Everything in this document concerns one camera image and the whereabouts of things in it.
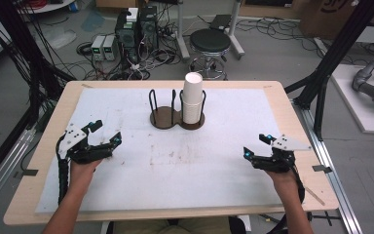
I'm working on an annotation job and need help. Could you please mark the white foam mat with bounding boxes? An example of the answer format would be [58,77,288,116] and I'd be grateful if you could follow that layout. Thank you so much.
[34,87,285,215]

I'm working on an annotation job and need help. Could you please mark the dark wooden wire cup holder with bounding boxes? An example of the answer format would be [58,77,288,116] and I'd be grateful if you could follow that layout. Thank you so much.
[148,88,207,131]

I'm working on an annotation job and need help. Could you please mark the black round stool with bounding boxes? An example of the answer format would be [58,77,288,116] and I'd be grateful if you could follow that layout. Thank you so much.
[188,28,232,81]

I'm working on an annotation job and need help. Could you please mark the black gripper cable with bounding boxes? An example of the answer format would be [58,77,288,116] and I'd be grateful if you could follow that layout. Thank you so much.
[56,136,71,207]
[291,165,307,207]

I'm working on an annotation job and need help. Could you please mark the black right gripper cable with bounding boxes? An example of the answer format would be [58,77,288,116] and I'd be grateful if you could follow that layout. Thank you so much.
[291,165,307,207]

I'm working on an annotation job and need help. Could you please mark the light wooden table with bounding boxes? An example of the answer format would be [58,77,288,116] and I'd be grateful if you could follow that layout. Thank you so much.
[3,80,340,226]

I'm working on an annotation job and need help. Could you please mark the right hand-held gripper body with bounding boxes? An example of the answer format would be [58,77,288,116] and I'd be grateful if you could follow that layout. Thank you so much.
[251,134,313,174]

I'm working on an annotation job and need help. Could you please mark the person's right hand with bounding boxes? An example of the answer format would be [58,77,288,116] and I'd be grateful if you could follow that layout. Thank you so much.
[265,169,302,197]

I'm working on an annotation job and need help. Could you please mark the black computer tower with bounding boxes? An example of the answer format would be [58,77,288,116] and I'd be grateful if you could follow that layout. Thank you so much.
[114,11,140,60]
[138,5,160,52]

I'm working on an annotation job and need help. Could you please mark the cardboard box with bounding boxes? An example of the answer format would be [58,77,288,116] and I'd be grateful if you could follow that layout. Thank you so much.
[300,0,358,41]

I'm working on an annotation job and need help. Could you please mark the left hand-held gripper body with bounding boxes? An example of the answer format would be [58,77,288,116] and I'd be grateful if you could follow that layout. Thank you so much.
[56,123,115,165]

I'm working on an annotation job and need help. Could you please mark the black metal frame post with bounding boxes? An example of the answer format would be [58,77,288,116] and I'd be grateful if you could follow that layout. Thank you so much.
[284,0,374,141]
[0,0,76,131]

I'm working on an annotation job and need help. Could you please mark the person's khaki trousers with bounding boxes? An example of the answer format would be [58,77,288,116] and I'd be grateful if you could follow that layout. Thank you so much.
[112,216,234,234]

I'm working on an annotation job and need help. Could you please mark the grey power supply unit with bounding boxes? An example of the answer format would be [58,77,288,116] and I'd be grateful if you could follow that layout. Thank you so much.
[102,34,120,61]
[91,34,106,61]

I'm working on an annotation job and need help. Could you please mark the thin wooden stick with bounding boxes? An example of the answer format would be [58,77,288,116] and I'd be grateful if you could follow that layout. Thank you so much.
[303,184,326,207]

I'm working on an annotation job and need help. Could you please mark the black flat device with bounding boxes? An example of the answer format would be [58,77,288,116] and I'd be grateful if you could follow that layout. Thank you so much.
[208,14,232,31]

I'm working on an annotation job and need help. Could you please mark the white floor platform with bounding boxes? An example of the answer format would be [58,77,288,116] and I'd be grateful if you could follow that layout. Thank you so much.
[330,63,374,135]

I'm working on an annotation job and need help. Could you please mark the tangle of floor cables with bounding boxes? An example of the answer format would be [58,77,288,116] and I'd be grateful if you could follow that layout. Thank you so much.
[74,41,183,82]

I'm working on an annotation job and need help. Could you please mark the aluminium rail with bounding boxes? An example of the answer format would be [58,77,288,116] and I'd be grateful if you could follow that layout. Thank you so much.
[0,128,37,219]
[291,99,365,234]

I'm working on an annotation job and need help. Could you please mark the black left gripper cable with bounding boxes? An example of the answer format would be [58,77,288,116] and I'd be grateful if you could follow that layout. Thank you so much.
[56,136,71,207]

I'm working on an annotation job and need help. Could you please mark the stack of white paper cups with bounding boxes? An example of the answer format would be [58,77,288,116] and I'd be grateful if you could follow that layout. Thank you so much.
[181,71,206,125]

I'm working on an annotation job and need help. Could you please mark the white metal stand leg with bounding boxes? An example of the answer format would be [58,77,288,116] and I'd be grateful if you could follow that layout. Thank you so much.
[174,0,191,61]
[228,0,246,60]

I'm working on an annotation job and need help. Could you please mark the black floor cables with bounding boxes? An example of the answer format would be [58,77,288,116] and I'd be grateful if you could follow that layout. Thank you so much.
[236,17,317,51]

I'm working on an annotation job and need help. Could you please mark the person's left hand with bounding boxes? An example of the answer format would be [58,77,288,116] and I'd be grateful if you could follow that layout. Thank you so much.
[68,158,105,193]

